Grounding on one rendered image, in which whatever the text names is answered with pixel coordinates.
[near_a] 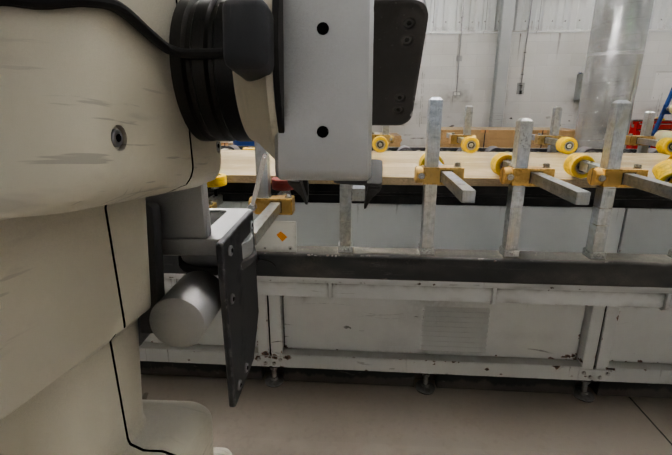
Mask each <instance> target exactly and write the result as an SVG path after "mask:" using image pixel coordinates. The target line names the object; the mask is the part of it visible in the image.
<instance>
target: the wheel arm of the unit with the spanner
mask: <svg viewBox="0 0 672 455"><path fill-rule="evenodd" d="M280 212H281V203H280V202H271V203H270V204H269V205H268V206H267V207H266V208H265V209H264V210H263V211H262V213H261V214H260V215H259V216H258V217H257V218H256V219H255V220H254V239H255V245H257V244H258V242H259V241H260V240H261V238H262V237H263V235H264V234H265V233H266V231H267V230H268V229H269V227H270V226H271V224H272V223H273V222H274V220H275V219H276V218H277V216H278V215H279V213H280Z"/></svg>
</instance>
